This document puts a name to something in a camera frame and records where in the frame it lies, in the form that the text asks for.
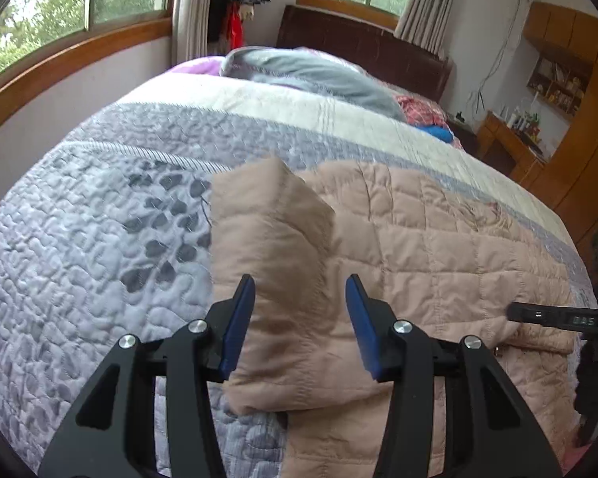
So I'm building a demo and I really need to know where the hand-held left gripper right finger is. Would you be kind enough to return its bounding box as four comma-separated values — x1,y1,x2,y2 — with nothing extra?
345,274,564,478

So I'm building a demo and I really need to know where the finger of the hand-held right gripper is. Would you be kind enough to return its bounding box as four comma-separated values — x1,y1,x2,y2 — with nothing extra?
507,301,564,330

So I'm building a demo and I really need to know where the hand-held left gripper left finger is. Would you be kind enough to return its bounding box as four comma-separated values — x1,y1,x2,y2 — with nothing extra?
39,274,256,478

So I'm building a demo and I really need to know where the beige quilted jacket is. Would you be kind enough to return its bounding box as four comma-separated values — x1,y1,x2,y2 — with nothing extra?
207,157,586,478

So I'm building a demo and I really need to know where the coat rack with clothes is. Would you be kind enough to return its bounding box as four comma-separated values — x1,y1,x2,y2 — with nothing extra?
208,0,271,55

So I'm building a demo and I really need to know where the grey leaf-print bed quilt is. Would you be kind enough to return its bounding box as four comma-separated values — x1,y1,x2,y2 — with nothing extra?
0,72,598,478

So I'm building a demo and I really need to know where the wooden dresser with items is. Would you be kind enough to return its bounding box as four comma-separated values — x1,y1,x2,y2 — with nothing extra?
471,112,549,185

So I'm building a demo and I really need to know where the group of bottles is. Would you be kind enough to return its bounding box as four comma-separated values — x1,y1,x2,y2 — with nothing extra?
498,104,544,143

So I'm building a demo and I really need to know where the dark nightstand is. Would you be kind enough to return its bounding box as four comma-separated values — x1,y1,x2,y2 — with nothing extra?
448,111,479,157

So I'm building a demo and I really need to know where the blue cloth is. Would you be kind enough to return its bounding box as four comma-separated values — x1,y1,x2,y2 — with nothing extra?
419,123,454,144

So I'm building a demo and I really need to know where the red patterned cloth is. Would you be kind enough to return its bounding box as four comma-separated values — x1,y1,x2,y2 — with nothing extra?
396,94,464,150

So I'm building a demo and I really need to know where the grey pillow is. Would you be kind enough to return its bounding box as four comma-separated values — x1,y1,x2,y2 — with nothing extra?
219,46,408,123

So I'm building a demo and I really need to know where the purple cloth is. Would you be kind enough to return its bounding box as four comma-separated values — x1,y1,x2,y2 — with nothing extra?
172,56,227,76

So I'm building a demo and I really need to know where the dark wooden headboard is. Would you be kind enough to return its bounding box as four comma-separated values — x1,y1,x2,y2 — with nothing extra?
276,4,454,105

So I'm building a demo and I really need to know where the pale striped curtain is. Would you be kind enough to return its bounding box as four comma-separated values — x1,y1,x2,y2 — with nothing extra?
172,0,217,68

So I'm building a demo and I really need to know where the beige curtain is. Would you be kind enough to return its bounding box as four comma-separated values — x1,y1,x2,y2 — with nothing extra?
393,0,465,55

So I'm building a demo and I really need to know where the large wooden-framed window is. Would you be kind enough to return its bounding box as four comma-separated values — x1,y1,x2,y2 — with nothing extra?
0,0,180,108

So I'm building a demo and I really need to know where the hanging cable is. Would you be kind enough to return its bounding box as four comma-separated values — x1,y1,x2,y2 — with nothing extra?
466,0,523,125

